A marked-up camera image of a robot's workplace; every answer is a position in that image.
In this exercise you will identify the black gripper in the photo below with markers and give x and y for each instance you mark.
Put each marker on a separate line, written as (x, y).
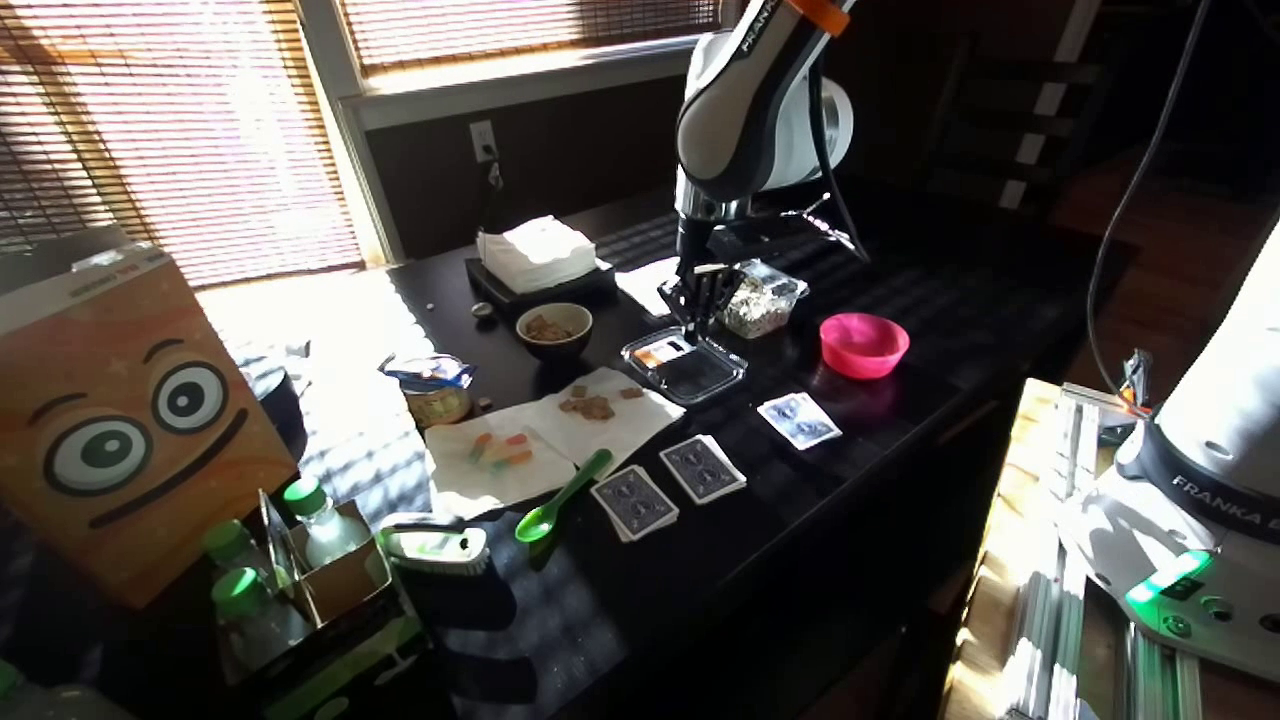
(708, 227)

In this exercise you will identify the clear plastic seed container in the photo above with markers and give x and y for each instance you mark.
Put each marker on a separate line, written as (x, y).
(765, 300)

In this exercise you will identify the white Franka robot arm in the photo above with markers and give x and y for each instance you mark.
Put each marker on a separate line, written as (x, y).
(745, 104)

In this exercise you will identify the small dark snack bowl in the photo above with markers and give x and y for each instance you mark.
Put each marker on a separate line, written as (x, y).
(553, 324)

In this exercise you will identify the pink plastic bowl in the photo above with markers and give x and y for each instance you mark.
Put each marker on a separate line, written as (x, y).
(867, 344)

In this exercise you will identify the single flat white napkin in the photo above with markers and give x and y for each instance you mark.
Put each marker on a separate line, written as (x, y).
(646, 286)

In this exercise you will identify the white face-up playing card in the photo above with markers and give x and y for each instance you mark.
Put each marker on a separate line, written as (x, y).
(799, 423)

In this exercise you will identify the brown snack pieces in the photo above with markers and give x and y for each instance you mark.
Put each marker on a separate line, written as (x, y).
(585, 406)

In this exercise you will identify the white square box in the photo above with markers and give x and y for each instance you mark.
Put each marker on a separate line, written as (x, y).
(536, 249)

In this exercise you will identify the black tray under napkins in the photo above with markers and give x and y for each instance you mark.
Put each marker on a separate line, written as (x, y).
(496, 300)

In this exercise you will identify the white paper towel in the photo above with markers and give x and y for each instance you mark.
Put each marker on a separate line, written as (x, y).
(545, 440)

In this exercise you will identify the orange snack pieces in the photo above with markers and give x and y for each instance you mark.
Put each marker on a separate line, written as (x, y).
(501, 451)

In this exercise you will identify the green plastic spoon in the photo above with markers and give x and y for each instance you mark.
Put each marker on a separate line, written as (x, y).
(543, 521)

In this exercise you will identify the crumpled foil snack bag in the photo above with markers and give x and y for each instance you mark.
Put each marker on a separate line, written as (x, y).
(429, 387)

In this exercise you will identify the narrow wooden window blind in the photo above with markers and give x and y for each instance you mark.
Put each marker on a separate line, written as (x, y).
(534, 25)

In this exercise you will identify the white and green small packet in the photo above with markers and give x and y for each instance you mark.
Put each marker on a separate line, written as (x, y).
(437, 549)

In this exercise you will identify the clear bottle with green cap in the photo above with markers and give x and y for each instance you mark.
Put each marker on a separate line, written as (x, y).
(243, 600)
(322, 542)
(225, 538)

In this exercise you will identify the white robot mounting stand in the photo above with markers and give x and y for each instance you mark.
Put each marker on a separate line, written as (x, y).
(1041, 627)

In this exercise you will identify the green cardboard bottle carrier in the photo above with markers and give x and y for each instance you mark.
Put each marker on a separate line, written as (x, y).
(360, 640)

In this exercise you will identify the wide wooden window blind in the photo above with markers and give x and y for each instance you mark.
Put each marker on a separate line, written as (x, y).
(174, 135)

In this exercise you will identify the cardboard box with cartoon face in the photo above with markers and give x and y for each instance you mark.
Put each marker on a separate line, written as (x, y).
(125, 424)

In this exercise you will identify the white wall outlet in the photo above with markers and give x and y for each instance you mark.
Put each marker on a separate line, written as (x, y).
(480, 143)

